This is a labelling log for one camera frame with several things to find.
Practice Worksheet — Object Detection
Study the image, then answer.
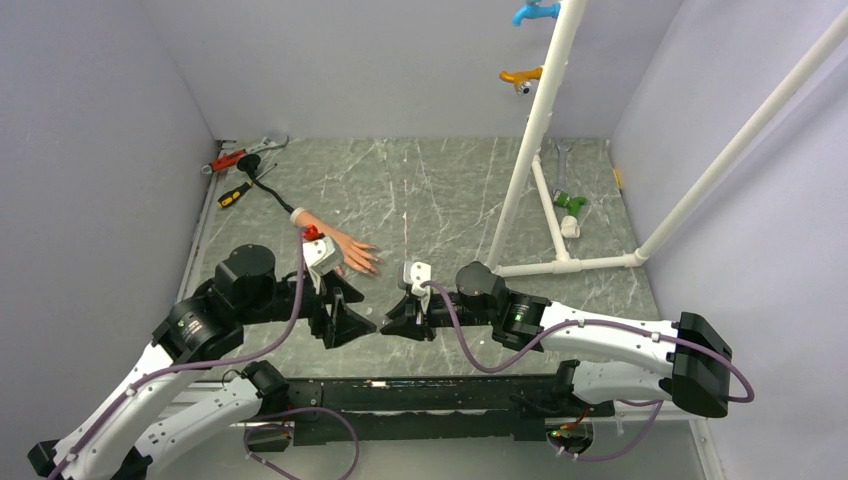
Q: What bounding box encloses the red handled adjustable wrench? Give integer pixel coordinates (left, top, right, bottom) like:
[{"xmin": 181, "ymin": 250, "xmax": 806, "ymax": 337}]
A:
[{"xmin": 201, "ymin": 135, "xmax": 290, "ymax": 175}]

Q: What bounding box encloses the green faucet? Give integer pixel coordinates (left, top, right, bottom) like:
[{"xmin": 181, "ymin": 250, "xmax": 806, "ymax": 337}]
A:
[{"xmin": 552, "ymin": 190, "xmax": 587, "ymax": 217}]

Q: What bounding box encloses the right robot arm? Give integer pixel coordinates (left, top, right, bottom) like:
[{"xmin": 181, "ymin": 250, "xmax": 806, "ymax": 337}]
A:
[{"xmin": 380, "ymin": 261, "xmax": 735, "ymax": 418}]

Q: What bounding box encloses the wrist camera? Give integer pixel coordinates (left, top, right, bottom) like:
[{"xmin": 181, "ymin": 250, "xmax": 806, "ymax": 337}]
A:
[
  {"xmin": 398, "ymin": 261, "xmax": 432, "ymax": 298},
  {"xmin": 302, "ymin": 224, "xmax": 344, "ymax": 279}
]

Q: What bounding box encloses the white pvc pipe frame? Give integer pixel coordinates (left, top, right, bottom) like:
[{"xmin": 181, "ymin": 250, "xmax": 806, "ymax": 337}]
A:
[{"xmin": 487, "ymin": 0, "xmax": 848, "ymax": 280}]

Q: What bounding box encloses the yellow black screwdriver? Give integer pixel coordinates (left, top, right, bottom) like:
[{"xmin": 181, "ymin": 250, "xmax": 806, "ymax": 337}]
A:
[{"xmin": 217, "ymin": 160, "xmax": 278, "ymax": 209}]

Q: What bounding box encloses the blue faucet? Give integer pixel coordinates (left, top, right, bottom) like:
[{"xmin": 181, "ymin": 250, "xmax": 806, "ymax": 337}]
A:
[{"xmin": 511, "ymin": 0, "xmax": 561, "ymax": 27}]

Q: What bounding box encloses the orange faucet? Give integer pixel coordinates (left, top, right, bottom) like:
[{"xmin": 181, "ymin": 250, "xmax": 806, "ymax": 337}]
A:
[{"xmin": 499, "ymin": 67, "xmax": 543, "ymax": 96}]

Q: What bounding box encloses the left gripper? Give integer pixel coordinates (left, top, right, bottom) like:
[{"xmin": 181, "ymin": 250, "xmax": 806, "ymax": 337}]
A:
[{"xmin": 241, "ymin": 263, "xmax": 377, "ymax": 346}]

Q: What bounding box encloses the mannequin practice hand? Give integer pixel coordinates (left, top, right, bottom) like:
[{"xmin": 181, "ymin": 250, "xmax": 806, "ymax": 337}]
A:
[{"xmin": 289, "ymin": 208, "xmax": 381, "ymax": 275}]

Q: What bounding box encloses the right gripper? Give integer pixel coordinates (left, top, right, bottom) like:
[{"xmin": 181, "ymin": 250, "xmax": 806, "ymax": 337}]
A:
[{"xmin": 381, "ymin": 292, "xmax": 495, "ymax": 341}]

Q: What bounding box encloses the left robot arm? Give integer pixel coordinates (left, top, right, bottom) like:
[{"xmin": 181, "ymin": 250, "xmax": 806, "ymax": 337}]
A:
[{"xmin": 28, "ymin": 236, "xmax": 375, "ymax": 479}]

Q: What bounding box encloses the black hand stand cable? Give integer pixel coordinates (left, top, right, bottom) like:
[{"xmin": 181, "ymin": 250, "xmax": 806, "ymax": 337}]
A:
[{"xmin": 235, "ymin": 152, "xmax": 297, "ymax": 215}]

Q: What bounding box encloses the silver spanner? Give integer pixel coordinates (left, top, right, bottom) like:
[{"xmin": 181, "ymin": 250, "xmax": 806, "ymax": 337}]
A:
[{"xmin": 552, "ymin": 142, "xmax": 573, "ymax": 192}]

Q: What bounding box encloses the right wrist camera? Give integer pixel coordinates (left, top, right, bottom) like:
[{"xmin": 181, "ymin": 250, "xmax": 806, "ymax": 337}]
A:
[{"xmin": 398, "ymin": 261, "xmax": 432, "ymax": 298}]

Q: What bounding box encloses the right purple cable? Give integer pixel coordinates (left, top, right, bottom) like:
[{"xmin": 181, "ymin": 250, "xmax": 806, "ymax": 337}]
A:
[{"xmin": 421, "ymin": 280, "xmax": 757, "ymax": 464}]

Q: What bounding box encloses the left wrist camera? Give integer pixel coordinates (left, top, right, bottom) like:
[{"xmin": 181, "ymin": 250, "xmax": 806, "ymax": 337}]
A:
[{"xmin": 302, "ymin": 224, "xmax": 344, "ymax": 279}]

